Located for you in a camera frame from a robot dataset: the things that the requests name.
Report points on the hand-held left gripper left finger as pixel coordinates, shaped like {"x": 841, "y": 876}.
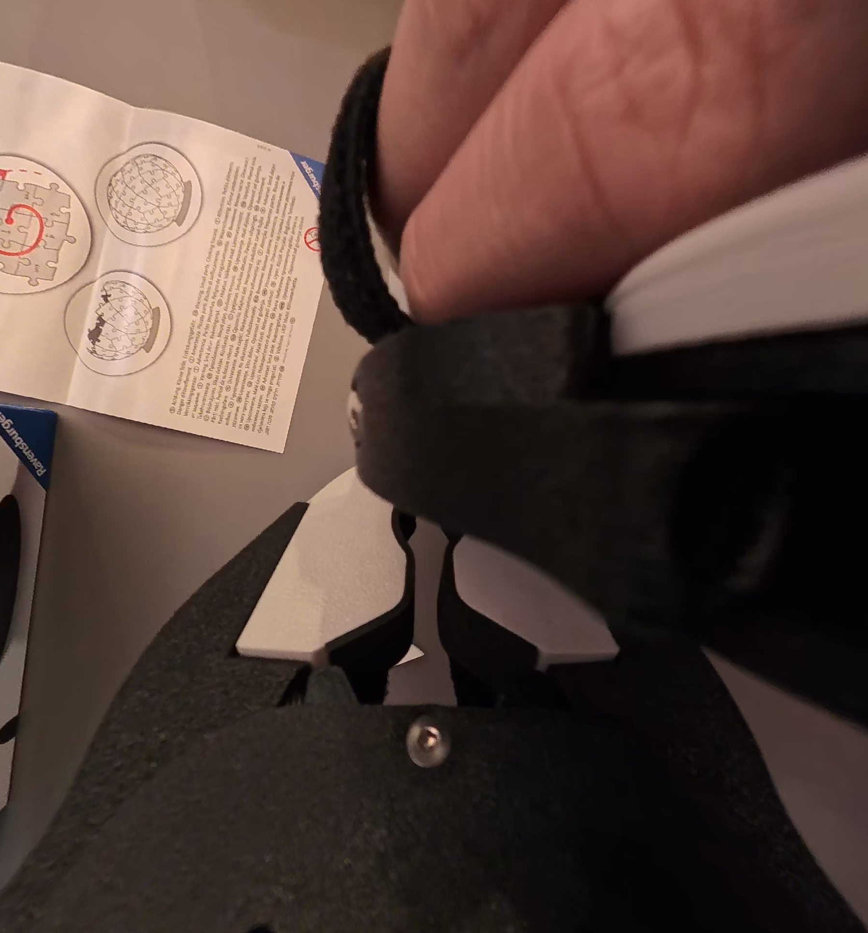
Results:
{"x": 332, "y": 576}

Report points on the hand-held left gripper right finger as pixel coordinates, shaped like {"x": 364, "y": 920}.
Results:
{"x": 528, "y": 612}

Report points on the puzzle ball box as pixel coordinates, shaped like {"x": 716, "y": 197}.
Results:
{"x": 33, "y": 452}

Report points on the person's right hand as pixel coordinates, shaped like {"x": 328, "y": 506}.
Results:
{"x": 623, "y": 131}

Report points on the folded instruction sheet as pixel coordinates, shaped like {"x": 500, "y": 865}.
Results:
{"x": 186, "y": 306}

